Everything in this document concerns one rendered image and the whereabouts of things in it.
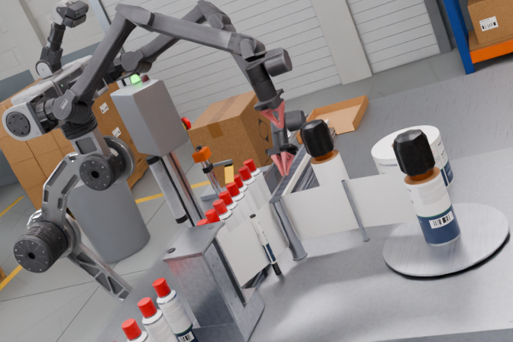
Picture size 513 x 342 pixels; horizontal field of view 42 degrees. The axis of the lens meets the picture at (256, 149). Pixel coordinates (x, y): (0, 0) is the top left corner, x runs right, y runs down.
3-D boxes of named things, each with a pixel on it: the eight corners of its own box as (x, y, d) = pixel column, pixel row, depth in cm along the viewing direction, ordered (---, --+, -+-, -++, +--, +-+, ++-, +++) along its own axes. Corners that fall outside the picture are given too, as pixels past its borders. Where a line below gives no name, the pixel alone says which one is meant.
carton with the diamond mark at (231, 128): (266, 176, 261) (239, 114, 252) (213, 190, 270) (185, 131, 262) (284, 144, 287) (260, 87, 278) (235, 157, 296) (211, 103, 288)
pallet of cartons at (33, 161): (117, 208, 573) (54, 88, 537) (41, 230, 602) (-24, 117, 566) (165, 150, 679) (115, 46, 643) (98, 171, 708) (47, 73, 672)
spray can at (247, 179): (270, 227, 211) (245, 171, 204) (256, 228, 214) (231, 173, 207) (277, 218, 215) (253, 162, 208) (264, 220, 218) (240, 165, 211)
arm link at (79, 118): (62, 103, 223) (50, 100, 218) (86, 95, 219) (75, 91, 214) (66, 129, 221) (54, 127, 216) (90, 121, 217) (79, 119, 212)
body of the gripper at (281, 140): (291, 147, 230) (288, 127, 232) (265, 154, 234) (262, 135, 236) (298, 152, 235) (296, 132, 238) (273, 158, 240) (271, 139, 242)
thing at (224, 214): (250, 264, 194) (221, 204, 187) (234, 267, 196) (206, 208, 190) (256, 254, 198) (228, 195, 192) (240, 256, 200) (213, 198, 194)
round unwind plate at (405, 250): (509, 268, 145) (508, 264, 145) (374, 286, 159) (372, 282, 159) (510, 197, 171) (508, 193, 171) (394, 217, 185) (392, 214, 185)
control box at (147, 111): (162, 157, 179) (130, 94, 174) (137, 153, 194) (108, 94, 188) (191, 140, 184) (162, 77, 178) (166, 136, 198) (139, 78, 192)
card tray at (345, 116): (356, 130, 273) (352, 121, 272) (298, 144, 285) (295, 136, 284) (369, 102, 298) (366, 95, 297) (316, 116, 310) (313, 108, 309)
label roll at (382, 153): (453, 193, 185) (438, 147, 180) (384, 209, 192) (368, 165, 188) (453, 161, 202) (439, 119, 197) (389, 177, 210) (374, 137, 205)
